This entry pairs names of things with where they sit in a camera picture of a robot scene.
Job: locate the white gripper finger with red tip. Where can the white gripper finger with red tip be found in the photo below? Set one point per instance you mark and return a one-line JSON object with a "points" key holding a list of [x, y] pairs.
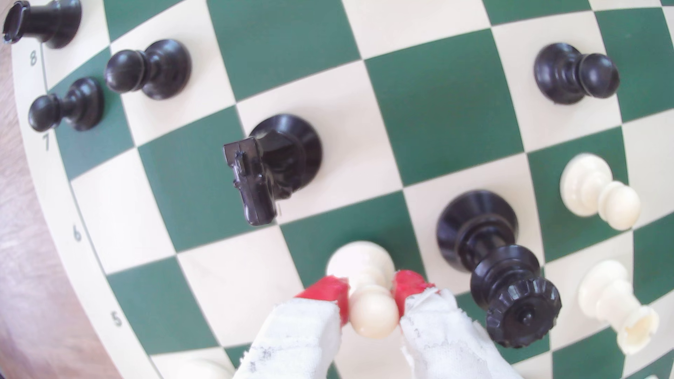
{"points": [[295, 342], [442, 337]]}

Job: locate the green and cream chess mat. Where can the green and cream chess mat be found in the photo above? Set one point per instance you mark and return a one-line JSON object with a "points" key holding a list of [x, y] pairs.
{"points": [[447, 105]]}

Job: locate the white queen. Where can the white queen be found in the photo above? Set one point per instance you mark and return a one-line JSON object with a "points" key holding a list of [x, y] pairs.
{"points": [[205, 371]]}

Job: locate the black knight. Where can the black knight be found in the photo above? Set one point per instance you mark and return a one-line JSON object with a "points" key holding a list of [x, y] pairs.
{"points": [[284, 152]]}

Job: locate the white rook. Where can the white rook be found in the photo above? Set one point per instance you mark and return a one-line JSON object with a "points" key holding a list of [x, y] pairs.
{"points": [[605, 295]]}

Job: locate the white pawn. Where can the white pawn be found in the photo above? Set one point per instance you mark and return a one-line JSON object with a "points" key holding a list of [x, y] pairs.
{"points": [[584, 184], [363, 263]]}

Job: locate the black pawn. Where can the black pawn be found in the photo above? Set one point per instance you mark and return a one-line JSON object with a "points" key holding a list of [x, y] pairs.
{"points": [[158, 68], [79, 105], [563, 73]]}

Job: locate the black rook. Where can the black rook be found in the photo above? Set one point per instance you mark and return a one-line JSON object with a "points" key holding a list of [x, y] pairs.
{"points": [[52, 23]]}

